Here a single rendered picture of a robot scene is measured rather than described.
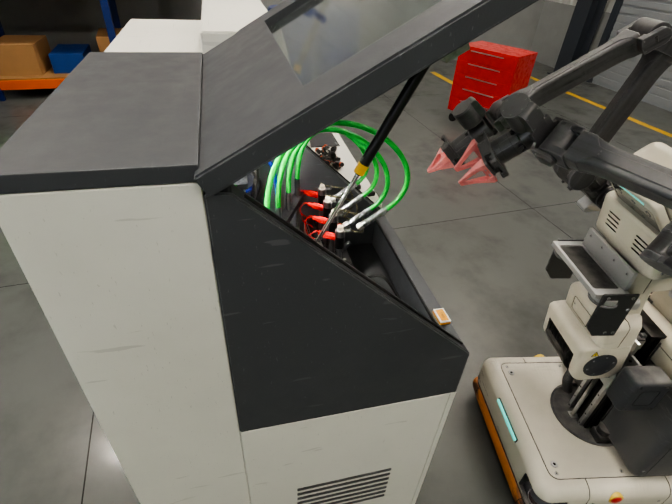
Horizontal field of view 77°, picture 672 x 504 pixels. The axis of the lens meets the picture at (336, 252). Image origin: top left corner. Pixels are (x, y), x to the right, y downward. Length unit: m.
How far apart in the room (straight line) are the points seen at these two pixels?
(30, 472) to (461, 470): 1.74
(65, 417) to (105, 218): 1.71
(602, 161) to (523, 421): 1.26
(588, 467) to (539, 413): 0.23
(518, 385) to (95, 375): 1.62
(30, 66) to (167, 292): 5.84
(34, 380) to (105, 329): 1.71
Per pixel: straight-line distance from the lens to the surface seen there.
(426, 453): 1.51
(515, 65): 5.15
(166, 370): 0.94
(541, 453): 1.89
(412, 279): 1.31
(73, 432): 2.29
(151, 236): 0.72
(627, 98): 1.44
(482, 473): 2.10
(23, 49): 6.49
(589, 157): 0.92
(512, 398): 1.99
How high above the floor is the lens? 1.77
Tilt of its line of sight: 37 degrees down
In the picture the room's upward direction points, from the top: 4 degrees clockwise
